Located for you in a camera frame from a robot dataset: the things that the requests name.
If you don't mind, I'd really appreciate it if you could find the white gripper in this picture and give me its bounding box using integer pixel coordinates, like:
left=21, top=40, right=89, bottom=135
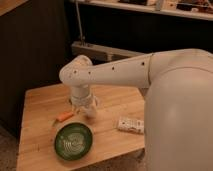
left=70, top=85, right=97, bottom=108

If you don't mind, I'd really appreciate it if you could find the orange pepper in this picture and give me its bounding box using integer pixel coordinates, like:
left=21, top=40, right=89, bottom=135
left=53, top=112, right=73, bottom=125

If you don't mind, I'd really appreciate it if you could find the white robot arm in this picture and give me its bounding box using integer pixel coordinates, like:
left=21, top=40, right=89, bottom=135
left=59, top=49, right=213, bottom=171

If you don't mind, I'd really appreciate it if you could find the green round plate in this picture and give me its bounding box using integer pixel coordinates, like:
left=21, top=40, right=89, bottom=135
left=54, top=122, right=93, bottom=161

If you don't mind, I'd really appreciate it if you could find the white plastic bottle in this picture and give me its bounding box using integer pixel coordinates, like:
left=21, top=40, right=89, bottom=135
left=117, top=117, right=144, bottom=134

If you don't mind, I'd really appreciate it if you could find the metal vertical pole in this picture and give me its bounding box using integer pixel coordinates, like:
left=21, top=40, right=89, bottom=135
left=75, top=0, right=84, bottom=45

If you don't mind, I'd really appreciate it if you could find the cluttered background shelf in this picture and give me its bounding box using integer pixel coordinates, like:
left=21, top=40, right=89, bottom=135
left=69, top=0, right=213, bottom=21

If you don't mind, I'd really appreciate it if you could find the grey metal rail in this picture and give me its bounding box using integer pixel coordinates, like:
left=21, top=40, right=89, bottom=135
left=71, top=41, right=141, bottom=61

